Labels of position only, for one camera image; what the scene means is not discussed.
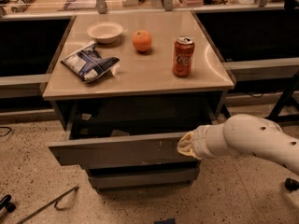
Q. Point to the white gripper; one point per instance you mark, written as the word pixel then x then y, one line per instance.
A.
pixel 199 141

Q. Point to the grey top drawer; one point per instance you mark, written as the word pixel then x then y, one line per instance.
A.
pixel 108 137

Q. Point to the grey drawer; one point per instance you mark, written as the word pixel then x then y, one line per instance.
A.
pixel 145 175
pixel 108 137

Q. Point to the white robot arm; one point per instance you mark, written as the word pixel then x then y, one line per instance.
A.
pixel 242 135

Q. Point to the grey drawer cabinet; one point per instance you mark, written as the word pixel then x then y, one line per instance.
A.
pixel 141 79

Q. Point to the grey lower drawer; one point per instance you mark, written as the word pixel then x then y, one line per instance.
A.
pixel 145 175

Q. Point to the red cola can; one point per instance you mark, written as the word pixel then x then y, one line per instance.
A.
pixel 182 58

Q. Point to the orange fruit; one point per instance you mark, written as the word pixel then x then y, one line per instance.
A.
pixel 141 40

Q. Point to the black table leg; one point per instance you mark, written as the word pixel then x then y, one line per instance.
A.
pixel 286 99

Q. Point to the black caster wheel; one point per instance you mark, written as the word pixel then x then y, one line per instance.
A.
pixel 291 184

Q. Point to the blue white chip bag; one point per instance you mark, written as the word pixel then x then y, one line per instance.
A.
pixel 88 64

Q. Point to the white bowl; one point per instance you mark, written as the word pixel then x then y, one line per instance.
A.
pixel 105 32

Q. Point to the metal rod on floor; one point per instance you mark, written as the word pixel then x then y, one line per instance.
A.
pixel 53 203

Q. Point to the black object on floor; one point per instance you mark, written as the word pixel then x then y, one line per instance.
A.
pixel 6 205

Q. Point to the black coiled tool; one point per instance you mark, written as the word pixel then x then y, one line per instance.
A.
pixel 21 5

